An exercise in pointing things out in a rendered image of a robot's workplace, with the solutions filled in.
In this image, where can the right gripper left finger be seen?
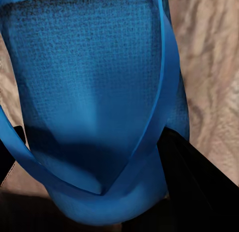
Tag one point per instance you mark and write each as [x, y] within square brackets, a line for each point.
[6, 159]

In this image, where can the sandal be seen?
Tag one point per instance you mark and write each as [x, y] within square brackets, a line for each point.
[98, 81]

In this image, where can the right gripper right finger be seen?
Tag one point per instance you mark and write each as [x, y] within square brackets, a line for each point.
[203, 198]

